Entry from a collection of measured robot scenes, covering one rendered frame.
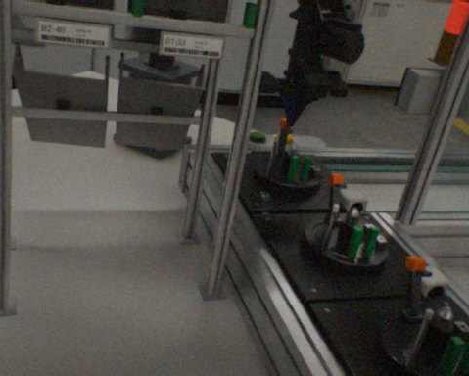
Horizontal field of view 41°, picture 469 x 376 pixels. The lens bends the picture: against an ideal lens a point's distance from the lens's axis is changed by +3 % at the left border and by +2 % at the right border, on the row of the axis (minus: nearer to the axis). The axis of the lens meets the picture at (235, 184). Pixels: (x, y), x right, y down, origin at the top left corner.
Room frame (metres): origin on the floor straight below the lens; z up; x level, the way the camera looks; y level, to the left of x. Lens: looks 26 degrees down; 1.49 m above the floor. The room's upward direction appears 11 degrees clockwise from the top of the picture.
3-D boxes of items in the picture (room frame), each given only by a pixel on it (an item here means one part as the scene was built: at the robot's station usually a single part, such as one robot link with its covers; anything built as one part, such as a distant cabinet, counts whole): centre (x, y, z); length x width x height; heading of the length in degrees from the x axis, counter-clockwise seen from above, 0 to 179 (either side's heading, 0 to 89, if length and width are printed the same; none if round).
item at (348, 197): (1.07, -0.23, 0.97); 0.05 x 0.05 x 0.04; 23
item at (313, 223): (0.88, -0.20, 1.01); 0.24 x 0.24 x 0.13; 23
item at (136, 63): (1.43, 0.23, 0.96); 0.15 x 0.15 x 0.20; 67
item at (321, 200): (1.12, -0.10, 0.96); 0.24 x 0.24 x 0.02; 23
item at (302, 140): (1.35, -0.09, 0.93); 0.21 x 0.07 x 0.06; 113
